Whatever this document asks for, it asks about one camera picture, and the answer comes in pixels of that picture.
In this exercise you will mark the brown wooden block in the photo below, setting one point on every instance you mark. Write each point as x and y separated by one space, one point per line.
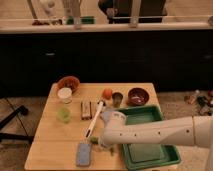
86 110

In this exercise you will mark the dark red bowl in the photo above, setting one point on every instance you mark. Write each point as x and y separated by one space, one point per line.
138 97

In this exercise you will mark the white paper cup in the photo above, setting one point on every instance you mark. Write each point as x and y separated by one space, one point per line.
65 95

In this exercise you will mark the green plastic tray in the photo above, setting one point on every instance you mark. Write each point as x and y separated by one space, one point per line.
143 156

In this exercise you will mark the green plastic cup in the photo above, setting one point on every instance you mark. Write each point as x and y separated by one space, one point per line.
63 115

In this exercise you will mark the black chair base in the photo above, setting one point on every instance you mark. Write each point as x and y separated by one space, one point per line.
8 126

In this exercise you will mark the white handled brush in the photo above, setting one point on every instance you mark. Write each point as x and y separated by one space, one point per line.
93 122

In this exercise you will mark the small metal cup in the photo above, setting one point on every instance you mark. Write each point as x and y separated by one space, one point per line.
117 99

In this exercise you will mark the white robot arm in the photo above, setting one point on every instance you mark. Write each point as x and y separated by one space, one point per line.
186 131

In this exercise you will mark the blue sponge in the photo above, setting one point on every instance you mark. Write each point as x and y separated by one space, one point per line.
83 155

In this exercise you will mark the orange fruit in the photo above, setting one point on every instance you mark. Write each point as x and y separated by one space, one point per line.
107 93

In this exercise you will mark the grey cloth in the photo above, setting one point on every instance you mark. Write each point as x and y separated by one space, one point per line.
105 115

